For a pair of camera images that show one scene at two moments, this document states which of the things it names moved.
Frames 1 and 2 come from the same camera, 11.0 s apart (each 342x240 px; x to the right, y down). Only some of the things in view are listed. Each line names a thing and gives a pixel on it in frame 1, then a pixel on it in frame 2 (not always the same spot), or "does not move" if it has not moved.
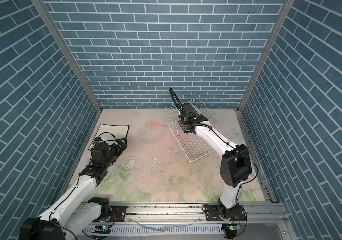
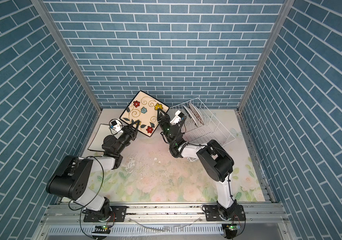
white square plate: [110, 132] does not move
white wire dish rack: [191, 146] does not move
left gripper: [119, 150] -> [130, 134]
